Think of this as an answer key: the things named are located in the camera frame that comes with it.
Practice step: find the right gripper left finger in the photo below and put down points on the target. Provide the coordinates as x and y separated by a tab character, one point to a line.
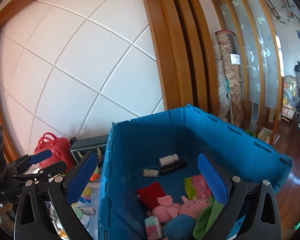
78	177

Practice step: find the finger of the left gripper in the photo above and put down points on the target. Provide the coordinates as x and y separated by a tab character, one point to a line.
39	157
51	171

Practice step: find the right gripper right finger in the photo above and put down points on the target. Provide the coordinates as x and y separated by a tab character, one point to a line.
216	178

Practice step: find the green plush toy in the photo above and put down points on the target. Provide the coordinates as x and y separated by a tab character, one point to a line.
207	218

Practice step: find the pink pig blue plush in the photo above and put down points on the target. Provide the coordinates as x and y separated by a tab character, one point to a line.
178	220

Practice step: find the alcohol wipes pack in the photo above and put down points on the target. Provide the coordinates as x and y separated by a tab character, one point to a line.
150	173

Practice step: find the Kotex pad pack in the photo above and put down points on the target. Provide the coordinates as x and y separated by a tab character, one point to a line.
153	228

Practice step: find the red bear suitcase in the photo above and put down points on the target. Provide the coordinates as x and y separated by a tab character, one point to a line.
60	148

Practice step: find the black gift box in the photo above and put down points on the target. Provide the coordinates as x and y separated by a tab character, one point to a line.
80	147

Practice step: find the white pill bottle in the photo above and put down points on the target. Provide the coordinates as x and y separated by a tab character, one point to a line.
169	159

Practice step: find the blue plastic crate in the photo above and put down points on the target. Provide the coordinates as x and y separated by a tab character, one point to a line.
138	144

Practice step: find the red cloth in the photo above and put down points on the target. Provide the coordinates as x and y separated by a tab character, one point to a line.
148	195

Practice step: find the rolled patterned carpet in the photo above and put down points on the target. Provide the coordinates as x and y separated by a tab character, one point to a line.
228	68

